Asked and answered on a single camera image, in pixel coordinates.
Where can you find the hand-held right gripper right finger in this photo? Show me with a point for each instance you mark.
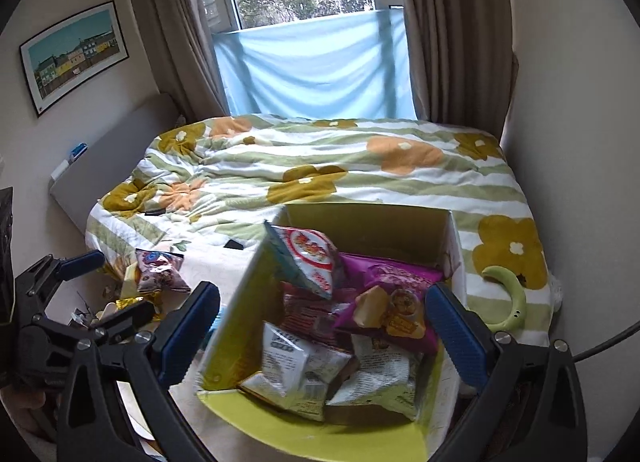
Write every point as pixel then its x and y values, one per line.
pixel 457 337

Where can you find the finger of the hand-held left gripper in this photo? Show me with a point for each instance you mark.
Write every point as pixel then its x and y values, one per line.
pixel 122 321
pixel 77 266

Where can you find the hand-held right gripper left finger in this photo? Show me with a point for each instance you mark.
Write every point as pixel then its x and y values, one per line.
pixel 187 334

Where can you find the gold foil snack packet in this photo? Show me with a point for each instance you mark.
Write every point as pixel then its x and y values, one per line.
pixel 136 303

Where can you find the green cardboard box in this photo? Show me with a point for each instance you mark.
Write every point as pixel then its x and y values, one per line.
pixel 250 302

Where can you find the purple chip packet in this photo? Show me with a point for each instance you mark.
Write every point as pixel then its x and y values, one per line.
pixel 400 287

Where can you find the grey white snack packet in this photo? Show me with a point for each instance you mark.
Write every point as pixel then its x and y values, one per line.
pixel 380 377
pixel 292 359

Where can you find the pink striped snack packet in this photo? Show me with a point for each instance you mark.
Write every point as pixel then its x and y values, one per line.
pixel 305 316

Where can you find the red white label snack packet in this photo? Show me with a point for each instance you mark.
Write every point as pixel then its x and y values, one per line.
pixel 310 257

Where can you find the person's left hand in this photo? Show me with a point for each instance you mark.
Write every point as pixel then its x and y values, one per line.
pixel 22 404

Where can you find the green crescent toy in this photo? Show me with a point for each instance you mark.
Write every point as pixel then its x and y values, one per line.
pixel 512 299

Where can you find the small black object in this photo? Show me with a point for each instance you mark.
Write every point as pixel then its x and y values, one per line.
pixel 233 244
pixel 155 212

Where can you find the grey headboard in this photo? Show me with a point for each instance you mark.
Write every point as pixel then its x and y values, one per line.
pixel 110 162

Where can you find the blue white small box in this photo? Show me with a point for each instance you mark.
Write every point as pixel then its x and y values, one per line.
pixel 77 150

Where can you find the floral blanket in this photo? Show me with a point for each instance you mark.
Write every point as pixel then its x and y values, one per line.
pixel 350 177

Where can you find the framed house picture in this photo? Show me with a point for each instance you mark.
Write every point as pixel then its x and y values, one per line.
pixel 75 57

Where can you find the brown curtain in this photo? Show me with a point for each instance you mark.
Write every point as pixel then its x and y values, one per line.
pixel 175 27
pixel 457 32

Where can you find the light blue cloth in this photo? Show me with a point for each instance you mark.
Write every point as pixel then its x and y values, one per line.
pixel 315 67

